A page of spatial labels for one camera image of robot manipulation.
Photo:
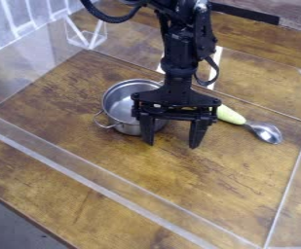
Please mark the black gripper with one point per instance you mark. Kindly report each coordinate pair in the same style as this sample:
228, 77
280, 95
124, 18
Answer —
175, 101

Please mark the silver metal pot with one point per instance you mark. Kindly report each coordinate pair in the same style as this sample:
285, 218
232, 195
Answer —
117, 105

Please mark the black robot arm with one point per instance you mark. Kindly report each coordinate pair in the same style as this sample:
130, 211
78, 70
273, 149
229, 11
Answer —
189, 40

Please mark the black bar in background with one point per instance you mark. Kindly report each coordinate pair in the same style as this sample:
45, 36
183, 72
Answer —
244, 13

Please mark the green handled metal spoon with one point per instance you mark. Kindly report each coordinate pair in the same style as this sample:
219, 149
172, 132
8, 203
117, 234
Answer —
265, 131

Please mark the clear acrylic enclosure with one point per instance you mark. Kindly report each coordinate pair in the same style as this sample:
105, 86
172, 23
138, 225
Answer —
154, 139

